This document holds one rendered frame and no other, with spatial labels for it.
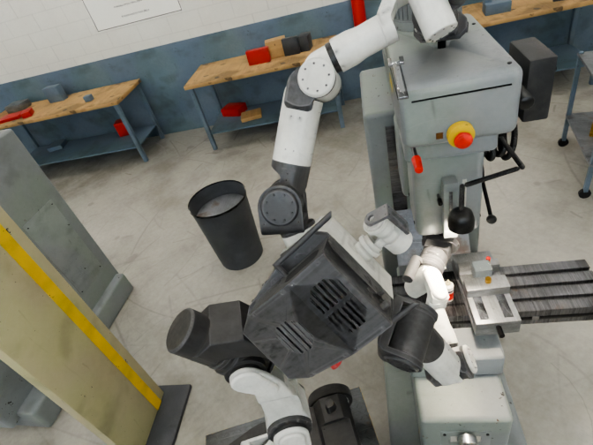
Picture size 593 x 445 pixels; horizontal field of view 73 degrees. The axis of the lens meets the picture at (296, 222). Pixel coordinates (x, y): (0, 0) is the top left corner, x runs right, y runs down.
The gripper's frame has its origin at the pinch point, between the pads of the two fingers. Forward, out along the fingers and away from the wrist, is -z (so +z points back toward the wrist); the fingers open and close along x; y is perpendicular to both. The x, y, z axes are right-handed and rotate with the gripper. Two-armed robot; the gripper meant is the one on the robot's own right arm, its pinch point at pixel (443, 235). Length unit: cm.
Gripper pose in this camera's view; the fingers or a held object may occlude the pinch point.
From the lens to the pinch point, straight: 152.3
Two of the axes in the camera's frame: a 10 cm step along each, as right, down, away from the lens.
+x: -8.4, -1.6, 5.2
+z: -4.9, 6.3, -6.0
